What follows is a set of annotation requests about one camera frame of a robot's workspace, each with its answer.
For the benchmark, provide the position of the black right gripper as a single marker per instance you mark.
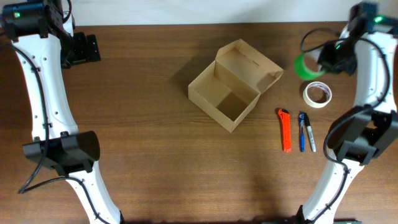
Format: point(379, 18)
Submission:
point(326, 65)

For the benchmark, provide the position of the green tape roll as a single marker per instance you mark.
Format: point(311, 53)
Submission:
point(303, 71)

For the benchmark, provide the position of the orange utility knife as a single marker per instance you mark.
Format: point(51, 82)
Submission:
point(284, 117)

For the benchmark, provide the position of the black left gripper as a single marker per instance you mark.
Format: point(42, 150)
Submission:
point(84, 53)

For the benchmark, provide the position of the blue ballpoint pen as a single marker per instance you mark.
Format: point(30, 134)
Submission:
point(301, 131)

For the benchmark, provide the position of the brown cardboard box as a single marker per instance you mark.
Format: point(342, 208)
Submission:
point(229, 88)

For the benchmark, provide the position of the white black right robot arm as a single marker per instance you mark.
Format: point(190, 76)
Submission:
point(366, 47)

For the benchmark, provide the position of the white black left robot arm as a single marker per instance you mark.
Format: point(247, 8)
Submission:
point(42, 33)

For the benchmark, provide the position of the black white marker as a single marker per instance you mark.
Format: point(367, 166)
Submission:
point(310, 133)

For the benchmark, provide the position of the beige masking tape roll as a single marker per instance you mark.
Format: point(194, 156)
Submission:
point(317, 94)

